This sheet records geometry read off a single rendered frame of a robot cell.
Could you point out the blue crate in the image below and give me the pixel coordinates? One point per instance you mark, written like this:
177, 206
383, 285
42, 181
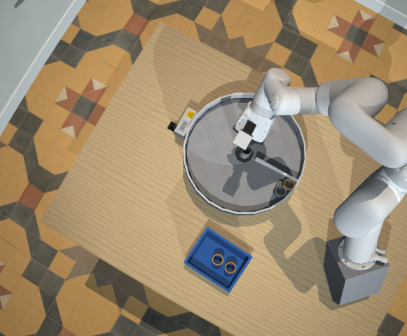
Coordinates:
200, 259

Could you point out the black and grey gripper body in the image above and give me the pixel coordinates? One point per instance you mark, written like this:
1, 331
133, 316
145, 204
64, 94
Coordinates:
263, 124

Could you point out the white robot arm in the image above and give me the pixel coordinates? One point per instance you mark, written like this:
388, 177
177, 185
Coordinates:
361, 215

